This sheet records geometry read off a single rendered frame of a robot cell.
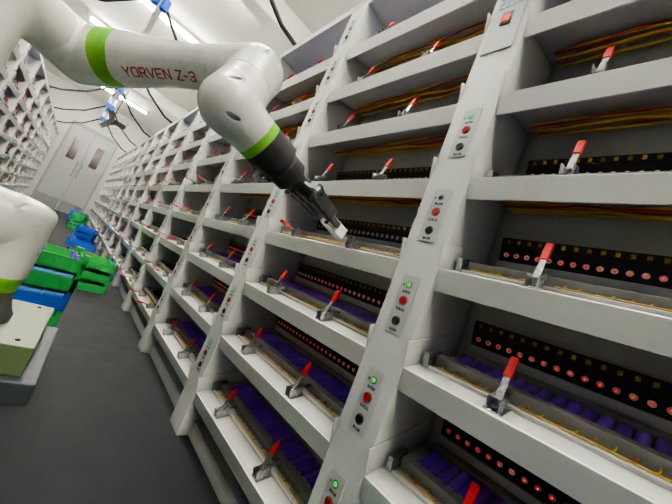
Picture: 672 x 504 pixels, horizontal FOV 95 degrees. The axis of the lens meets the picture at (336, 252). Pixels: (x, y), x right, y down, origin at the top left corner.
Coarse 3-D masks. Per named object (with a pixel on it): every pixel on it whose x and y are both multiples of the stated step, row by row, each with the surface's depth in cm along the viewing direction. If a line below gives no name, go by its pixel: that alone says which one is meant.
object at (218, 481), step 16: (160, 352) 151; (160, 368) 141; (176, 384) 126; (176, 400) 120; (192, 432) 104; (208, 432) 103; (208, 448) 95; (208, 464) 92; (224, 464) 91; (224, 480) 85; (224, 496) 82; (240, 496) 81
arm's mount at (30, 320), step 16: (16, 304) 74; (32, 304) 78; (16, 320) 65; (32, 320) 68; (48, 320) 72; (0, 336) 56; (16, 336) 58; (32, 336) 61; (0, 352) 54; (16, 352) 55; (32, 352) 56; (0, 368) 54; (16, 368) 55
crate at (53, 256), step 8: (48, 248) 131; (56, 248) 133; (64, 248) 135; (80, 248) 137; (40, 256) 115; (48, 256) 117; (56, 256) 118; (64, 256) 120; (88, 256) 126; (40, 264) 115; (48, 264) 117; (56, 264) 119; (64, 264) 121; (72, 264) 122; (80, 264) 124; (72, 272) 123; (80, 272) 125
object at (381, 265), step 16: (272, 224) 113; (272, 240) 109; (288, 240) 101; (304, 240) 95; (368, 240) 101; (320, 256) 88; (336, 256) 83; (352, 256) 78; (368, 256) 74; (384, 256) 71; (400, 256) 67; (384, 272) 70
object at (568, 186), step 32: (480, 160) 64; (544, 160) 71; (576, 160) 53; (608, 160) 62; (640, 160) 59; (480, 192) 61; (512, 192) 57; (544, 192) 53; (576, 192) 49; (608, 192) 46; (640, 192) 44
